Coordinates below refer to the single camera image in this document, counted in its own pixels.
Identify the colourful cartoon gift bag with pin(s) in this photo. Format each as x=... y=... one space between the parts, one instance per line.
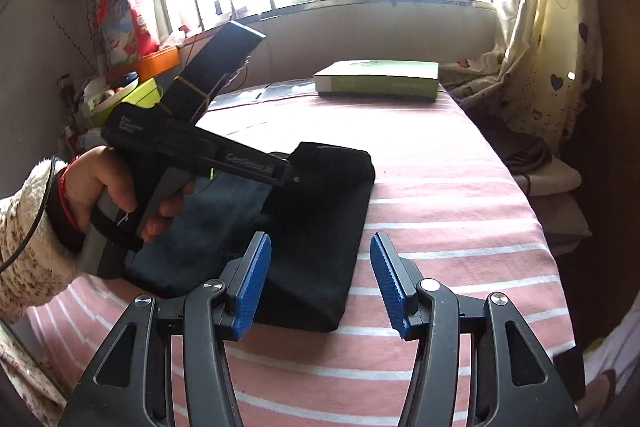
x=129 y=30

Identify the heart pattern curtain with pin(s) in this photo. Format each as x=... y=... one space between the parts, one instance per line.
x=546 y=55

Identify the white fruit bowl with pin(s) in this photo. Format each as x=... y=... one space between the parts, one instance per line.
x=99 y=95

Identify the dry twig branches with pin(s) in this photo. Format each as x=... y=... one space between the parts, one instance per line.
x=90 y=13

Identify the black pants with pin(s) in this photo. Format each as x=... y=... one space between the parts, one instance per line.
x=315 y=237

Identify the left forearm cream sleeve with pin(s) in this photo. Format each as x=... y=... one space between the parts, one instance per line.
x=40 y=238

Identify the green and white box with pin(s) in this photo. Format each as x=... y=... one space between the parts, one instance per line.
x=379 y=78

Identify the crumpled white bedding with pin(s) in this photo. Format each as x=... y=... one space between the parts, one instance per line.
x=548 y=184

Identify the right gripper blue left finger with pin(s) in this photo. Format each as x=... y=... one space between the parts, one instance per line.
x=245 y=284

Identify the yellow-green shoe box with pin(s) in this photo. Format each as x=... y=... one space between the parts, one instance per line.
x=145 y=95

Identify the person's left hand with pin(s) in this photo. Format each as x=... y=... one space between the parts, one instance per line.
x=101 y=169

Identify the grey patterned pillow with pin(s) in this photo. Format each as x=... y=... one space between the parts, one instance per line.
x=264 y=93

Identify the orange box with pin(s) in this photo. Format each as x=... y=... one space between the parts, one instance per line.
x=149 y=66

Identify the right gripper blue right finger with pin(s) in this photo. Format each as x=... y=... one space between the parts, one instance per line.
x=396 y=285

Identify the pink striped bed sheet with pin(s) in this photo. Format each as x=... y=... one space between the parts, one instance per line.
x=128 y=381

